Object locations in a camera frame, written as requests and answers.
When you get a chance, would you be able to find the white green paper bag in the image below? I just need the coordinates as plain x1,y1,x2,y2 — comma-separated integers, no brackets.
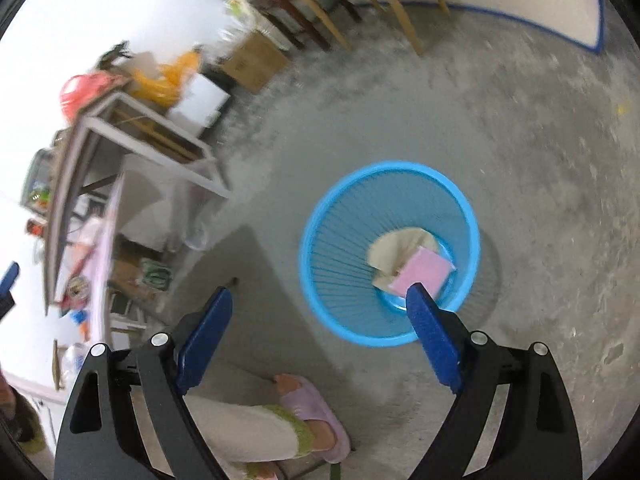
222,0,261,35

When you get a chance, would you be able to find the white frame side table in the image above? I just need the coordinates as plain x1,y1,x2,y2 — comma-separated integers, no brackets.
42,92,232,306

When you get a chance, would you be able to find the lilac slipper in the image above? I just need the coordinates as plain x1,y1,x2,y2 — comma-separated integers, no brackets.
274,374,352,463

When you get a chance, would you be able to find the pink patterned table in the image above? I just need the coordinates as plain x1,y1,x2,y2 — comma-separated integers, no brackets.
82,170,127,361

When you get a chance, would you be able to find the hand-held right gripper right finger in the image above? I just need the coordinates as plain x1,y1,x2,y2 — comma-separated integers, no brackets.
406,282,583,480

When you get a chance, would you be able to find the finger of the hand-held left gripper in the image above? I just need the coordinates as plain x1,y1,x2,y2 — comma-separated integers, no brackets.
0,261,20,321

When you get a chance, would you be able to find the white box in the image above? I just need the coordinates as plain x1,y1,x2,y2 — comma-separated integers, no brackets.
167,72,232,138

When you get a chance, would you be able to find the wooden chair with dark seat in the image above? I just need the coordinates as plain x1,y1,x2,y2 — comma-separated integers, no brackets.
295,0,451,57

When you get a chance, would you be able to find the orange plastic bag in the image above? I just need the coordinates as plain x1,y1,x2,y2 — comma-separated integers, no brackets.
132,50,202,107

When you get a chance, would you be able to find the beige cloth rag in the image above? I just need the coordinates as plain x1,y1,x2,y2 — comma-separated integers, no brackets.
367,227,441,291

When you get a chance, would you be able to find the red plastic bag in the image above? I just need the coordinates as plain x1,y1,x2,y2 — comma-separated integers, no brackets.
60,72,123,121

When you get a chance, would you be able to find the person's cream fleece trouser leg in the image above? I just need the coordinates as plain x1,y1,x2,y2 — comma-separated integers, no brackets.
180,394,317,480

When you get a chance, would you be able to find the silver rice cooker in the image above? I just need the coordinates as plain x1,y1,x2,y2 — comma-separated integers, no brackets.
22,149,57,206

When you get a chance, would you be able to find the green printed carton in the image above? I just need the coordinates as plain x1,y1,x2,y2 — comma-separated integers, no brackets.
137,257,175,292

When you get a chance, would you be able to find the blue plastic waste basket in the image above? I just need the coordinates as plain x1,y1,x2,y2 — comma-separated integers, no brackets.
299,161,482,348

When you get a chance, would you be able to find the pink sponge pad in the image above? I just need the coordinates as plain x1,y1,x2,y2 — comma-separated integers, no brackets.
390,247,458,297

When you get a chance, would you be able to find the brown cardboard box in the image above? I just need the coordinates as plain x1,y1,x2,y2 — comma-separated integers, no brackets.
222,32,292,94

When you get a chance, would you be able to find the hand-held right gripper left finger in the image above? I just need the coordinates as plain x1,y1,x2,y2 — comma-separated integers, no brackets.
54,286,234,480

